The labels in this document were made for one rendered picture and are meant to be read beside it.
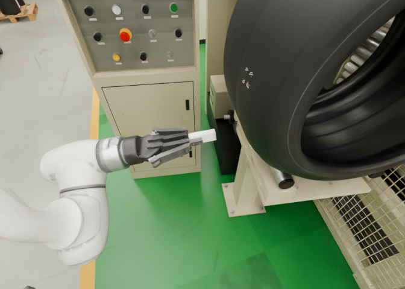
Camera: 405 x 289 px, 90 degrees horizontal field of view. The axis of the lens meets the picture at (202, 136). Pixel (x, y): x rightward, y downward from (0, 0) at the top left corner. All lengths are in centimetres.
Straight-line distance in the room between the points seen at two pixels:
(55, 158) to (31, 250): 125
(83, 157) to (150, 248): 103
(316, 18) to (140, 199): 153
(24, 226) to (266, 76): 47
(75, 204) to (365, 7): 58
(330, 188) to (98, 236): 70
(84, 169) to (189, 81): 74
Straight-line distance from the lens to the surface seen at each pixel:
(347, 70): 115
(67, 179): 58
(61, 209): 53
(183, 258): 145
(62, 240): 54
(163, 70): 113
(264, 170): 69
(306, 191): 77
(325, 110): 86
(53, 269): 168
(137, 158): 53
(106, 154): 55
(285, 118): 38
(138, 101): 120
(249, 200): 153
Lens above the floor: 140
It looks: 45 degrees down
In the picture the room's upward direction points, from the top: straight up
